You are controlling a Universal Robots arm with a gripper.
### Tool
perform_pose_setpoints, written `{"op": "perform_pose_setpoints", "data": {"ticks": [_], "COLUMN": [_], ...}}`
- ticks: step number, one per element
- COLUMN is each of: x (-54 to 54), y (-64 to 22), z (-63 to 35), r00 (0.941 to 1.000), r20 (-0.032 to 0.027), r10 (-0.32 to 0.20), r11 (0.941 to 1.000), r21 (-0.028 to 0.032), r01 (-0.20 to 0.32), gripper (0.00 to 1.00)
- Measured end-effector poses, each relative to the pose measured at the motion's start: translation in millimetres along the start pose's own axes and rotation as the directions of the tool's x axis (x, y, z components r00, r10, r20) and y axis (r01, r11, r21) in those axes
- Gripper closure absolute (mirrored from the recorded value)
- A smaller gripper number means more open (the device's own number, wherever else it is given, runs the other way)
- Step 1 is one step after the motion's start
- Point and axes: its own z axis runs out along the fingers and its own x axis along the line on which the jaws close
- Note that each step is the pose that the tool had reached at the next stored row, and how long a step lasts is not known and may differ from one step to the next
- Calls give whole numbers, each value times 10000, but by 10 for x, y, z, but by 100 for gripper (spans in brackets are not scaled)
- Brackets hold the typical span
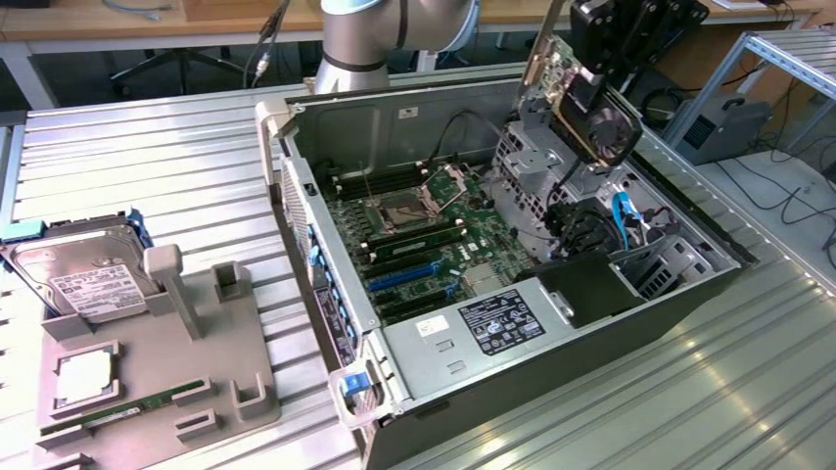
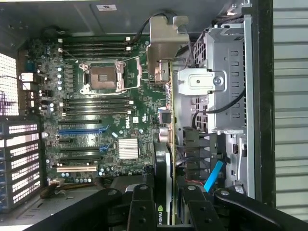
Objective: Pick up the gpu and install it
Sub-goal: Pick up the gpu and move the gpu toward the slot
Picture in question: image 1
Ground black graphics card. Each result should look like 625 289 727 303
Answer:
515 0 647 176

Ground wooden desk with white legs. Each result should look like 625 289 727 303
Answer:
481 0 818 94

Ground grey floor machine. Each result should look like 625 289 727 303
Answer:
666 95 777 165

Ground metal drive cage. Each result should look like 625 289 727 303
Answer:
493 87 629 256

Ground metal socket cover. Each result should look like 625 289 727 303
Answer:
418 164 474 207

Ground black RAM slot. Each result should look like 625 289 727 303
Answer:
330 164 426 191
335 174 430 202

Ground CPU socket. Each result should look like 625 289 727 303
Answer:
369 193 433 234

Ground metal disk bay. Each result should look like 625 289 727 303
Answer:
607 233 743 301

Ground RAM stick with white label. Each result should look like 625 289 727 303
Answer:
373 233 461 259

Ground black plastic air shroud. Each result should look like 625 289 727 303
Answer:
515 249 655 329

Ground silver chipset heatsink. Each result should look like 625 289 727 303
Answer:
467 266 510 296

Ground wooden box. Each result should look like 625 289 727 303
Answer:
186 0 281 24

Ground blue expansion slot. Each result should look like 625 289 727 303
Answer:
365 263 441 294

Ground black expansion slot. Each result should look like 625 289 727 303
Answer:
383 297 454 320
375 285 447 308

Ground black office chair base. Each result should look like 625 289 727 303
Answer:
107 46 257 94

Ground open grey PC case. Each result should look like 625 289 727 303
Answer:
253 57 763 470

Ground grey power supply unit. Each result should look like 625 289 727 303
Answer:
382 278 577 402

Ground long wooden desk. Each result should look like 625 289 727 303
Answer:
0 0 329 113

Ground hard disk with blue carrier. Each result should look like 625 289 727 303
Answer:
0 209 159 325

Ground grey parts rack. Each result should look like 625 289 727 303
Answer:
33 243 287 470

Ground green RAM stick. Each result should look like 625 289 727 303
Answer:
39 379 205 435

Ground silver CPU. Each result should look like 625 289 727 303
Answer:
53 350 114 407

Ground aluminium frame table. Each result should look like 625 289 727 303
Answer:
663 26 836 148

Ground black wire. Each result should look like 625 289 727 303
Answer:
435 110 505 164

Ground blue wire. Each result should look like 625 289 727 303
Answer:
611 190 655 254

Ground black floor cable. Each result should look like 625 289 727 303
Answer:
711 146 836 226

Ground grey hanging cable with plug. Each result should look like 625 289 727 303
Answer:
245 0 293 89

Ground light blue cable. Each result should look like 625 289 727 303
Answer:
101 0 175 21

